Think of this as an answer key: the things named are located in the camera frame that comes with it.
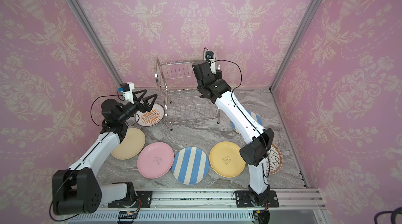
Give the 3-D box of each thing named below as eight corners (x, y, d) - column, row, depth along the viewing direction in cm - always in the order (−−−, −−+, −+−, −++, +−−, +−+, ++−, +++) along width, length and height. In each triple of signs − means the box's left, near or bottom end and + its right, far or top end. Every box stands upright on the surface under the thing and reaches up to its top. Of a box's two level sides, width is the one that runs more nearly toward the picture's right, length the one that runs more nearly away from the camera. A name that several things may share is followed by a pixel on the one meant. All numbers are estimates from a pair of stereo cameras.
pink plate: (134, 178, 82) (132, 177, 81) (143, 143, 95) (142, 142, 93) (171, 178, 82) (170, 177, 81) (175, 143, 95) (175, 142, 93)
